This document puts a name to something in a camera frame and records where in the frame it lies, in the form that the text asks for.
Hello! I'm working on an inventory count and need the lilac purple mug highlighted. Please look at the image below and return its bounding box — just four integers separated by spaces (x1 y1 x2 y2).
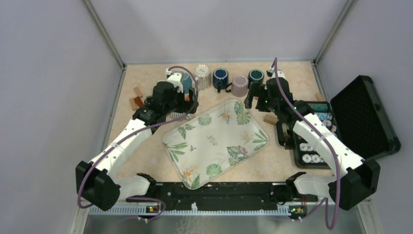
225 75 249 98

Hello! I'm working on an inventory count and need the dark green mug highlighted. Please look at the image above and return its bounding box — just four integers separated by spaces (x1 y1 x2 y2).
248 69 264 87

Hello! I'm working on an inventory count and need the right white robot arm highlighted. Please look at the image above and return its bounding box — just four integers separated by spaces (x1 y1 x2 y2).
244 78 380 211

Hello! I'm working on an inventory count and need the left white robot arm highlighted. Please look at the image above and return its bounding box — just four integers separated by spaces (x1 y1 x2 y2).
75 81 199 211

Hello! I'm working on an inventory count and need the light blue mug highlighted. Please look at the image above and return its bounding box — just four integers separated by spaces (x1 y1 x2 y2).
183 72 192 94

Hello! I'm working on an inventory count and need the navy blue mug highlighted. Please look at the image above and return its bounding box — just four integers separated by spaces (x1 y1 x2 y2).
212 68 229 93

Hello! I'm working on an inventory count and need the white floral mug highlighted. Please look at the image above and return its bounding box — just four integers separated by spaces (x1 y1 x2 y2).
195 64 212 90

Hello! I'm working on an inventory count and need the light wooden block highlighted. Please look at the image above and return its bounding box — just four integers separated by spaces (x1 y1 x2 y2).
263 114 278 126

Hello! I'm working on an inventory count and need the reddish brown wooden block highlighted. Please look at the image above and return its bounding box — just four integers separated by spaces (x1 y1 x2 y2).
133 97 144 108

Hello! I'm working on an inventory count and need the tan wooden block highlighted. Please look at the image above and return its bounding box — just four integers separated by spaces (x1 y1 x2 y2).
133 86 143 98

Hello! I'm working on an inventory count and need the pale wooden block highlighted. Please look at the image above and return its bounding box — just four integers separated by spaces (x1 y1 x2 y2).
129 98 138 111

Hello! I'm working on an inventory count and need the wooden block by case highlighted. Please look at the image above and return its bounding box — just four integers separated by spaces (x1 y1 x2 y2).
315 93 325 102

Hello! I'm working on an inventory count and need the floral leaf pattern tray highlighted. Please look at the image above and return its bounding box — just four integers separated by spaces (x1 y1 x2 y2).
162 99 269 190

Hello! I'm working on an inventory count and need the black carrying case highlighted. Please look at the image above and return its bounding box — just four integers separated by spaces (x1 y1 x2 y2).
308 75 401 160

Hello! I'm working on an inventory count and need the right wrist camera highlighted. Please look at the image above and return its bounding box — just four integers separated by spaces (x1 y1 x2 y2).
266 66 285 79

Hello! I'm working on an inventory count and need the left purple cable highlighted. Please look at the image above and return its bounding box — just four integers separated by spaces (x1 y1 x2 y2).
76 65 200 223

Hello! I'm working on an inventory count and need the purple cable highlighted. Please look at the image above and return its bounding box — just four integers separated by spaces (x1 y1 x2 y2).
270 57 342 231
76 65 200 223

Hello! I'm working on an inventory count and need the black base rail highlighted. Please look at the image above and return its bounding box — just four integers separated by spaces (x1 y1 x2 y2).
126 182 319 216

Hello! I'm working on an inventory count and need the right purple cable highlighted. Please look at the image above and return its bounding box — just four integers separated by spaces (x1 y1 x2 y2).
270 57 342 231

